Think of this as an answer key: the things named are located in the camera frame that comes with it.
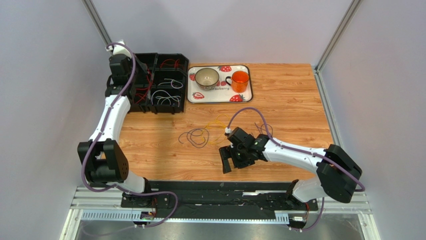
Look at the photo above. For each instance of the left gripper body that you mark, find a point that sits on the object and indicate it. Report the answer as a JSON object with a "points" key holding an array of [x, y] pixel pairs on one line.
{"points": [[129, 60]]}

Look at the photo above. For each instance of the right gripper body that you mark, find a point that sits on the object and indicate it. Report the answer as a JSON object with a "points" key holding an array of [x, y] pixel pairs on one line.
{"points": [[233, 156]]}

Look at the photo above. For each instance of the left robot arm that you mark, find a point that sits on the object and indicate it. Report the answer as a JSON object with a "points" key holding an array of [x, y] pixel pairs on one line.
{"points": [[103, 164]]}

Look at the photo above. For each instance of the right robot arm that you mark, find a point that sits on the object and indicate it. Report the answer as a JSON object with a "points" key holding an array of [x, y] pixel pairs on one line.
{"points": [[336, 174]]}

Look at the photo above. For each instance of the black compartment bin organizer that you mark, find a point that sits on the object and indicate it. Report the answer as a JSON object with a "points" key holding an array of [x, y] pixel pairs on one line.
{"points": [[164, 87]]}

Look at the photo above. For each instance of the strawberry pattern tray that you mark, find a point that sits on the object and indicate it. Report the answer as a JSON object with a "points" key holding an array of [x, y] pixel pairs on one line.
{"points": [[222, 92]]}

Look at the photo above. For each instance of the orange mug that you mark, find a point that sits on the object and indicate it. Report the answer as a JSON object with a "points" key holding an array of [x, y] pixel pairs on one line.
{"points": [[238, 81]]}

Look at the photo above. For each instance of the beige ceramic bowl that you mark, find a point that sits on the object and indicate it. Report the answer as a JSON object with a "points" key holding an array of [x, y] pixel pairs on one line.
{"points": [[207, 78]]}

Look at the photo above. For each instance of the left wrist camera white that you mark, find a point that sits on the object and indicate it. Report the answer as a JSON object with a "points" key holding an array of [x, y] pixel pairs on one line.
{"points": [[118, 49]]}

